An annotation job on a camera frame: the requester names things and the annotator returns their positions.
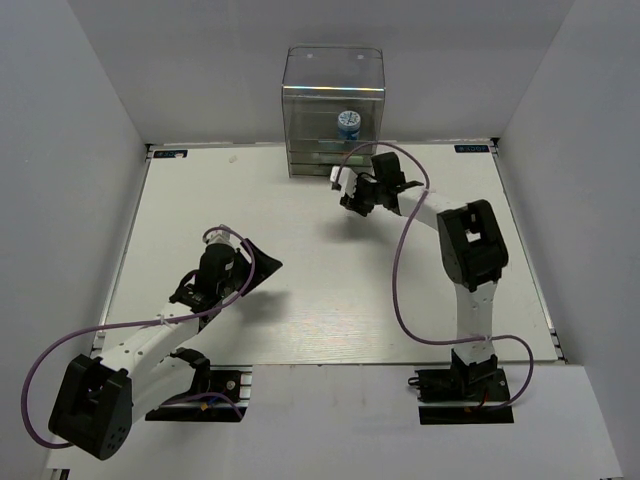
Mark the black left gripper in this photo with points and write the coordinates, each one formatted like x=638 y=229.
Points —
x=265 y=267

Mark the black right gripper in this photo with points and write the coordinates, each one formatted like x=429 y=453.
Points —
x=356 y=202

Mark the blue white slime jar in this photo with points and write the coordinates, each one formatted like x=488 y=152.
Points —
x=348 y=125

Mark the green highlighter marker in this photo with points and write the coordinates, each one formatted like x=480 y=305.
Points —
x=334 y=159

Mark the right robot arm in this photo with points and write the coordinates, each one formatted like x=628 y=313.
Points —
x=472 y=250

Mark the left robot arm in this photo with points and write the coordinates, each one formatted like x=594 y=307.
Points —
x=101 y=398

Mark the clear acrylic drawer organizer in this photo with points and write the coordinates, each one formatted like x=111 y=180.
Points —
x=319 y=82

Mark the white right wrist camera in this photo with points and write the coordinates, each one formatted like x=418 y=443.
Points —
x=343 y=179

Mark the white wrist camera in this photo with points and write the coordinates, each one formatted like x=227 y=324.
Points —
x=343 y=179
x=217 y=236

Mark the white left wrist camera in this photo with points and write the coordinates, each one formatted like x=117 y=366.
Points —
x=217 y=236

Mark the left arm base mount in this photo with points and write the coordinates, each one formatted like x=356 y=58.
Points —
x=220 y=390

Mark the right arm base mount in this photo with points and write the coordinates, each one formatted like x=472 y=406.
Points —
x=441 y=401

